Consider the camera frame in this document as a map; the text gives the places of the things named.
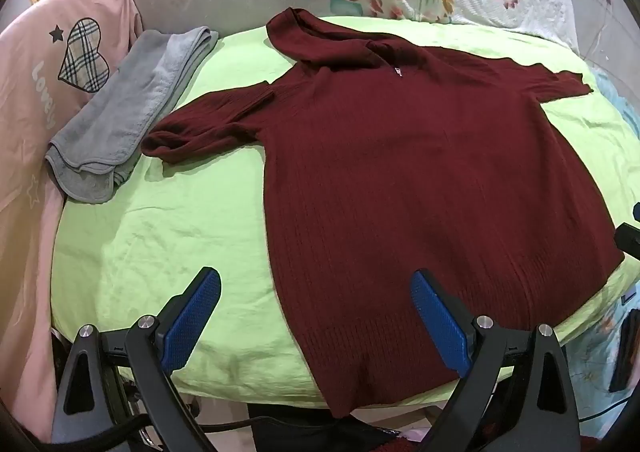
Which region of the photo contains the pink blanket with heart print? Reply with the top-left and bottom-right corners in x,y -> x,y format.
0,0 -> 151,443

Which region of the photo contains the grey folded towel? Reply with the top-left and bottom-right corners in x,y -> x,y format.
46,26 -> 219,205

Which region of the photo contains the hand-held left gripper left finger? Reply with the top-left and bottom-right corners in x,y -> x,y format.
50,266 -> 223,452

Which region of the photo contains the dark cloth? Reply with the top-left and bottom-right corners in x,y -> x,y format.
247,402 -> 436,452

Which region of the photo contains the dark red knit sweater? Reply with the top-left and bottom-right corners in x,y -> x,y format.
141,8 -> 626,419

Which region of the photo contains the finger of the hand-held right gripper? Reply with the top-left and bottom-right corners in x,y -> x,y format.
615,221 -> 640,253

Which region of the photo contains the light green bed sheet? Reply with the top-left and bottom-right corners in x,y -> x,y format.
50,14 -> 640,408

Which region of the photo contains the black cable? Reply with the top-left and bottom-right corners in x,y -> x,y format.
197,414 -> 261,433

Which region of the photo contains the light blue floral cloth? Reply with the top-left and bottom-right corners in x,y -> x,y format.
562,66 -> 640,438

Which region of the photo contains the black flat object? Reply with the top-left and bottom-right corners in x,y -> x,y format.
609,309 -> 640,393

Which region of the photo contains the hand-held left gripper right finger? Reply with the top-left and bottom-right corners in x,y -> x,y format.
410,269 -> 583,452

